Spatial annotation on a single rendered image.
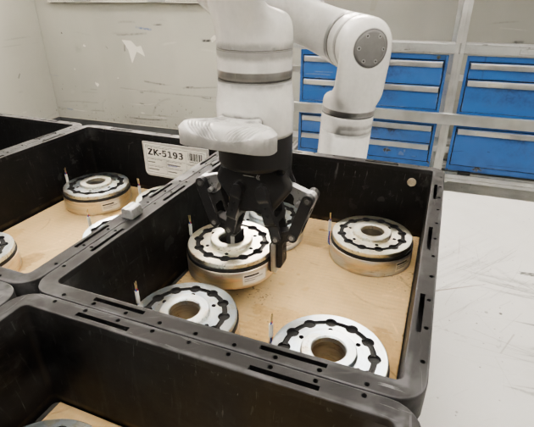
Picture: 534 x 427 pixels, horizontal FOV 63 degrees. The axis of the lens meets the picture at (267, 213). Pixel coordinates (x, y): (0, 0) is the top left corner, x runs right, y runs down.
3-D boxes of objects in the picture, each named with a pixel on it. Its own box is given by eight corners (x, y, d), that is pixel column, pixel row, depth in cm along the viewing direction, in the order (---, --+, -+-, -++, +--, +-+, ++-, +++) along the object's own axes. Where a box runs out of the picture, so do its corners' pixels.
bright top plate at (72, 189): (88, 173, 76) (87, 169, 75) (140, 178, 73) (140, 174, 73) (49, 196, 67) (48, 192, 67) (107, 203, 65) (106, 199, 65)
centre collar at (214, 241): (222, 228, 53) (222, 223, 53) (259, 235, 51) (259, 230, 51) (202, 247, 49) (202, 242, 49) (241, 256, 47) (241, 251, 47)
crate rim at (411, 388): (240, 157, 68) (240, 142, 67) (442, 185, 58) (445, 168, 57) (33, 312, 35) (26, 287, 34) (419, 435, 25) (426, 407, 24)
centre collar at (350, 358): (311, 327, 40) (311, 322, 40) (364, 344, 38) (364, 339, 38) (290, 363, 36) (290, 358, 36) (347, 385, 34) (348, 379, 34)
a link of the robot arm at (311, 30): (233, -48, 65) (251, -48, 57) (373, 21, 77) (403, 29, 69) (214, 15, 68) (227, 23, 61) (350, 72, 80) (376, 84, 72)
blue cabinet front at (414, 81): (297, 151, 251) (301, 48, 225) (429, 166, 229) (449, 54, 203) (297, 152, 248) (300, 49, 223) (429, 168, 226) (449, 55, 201)
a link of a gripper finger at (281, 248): (271, 227, 46) (271, 266, 48) (297, 232, 45) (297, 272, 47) (276, 221, 47) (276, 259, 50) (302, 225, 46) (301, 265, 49)
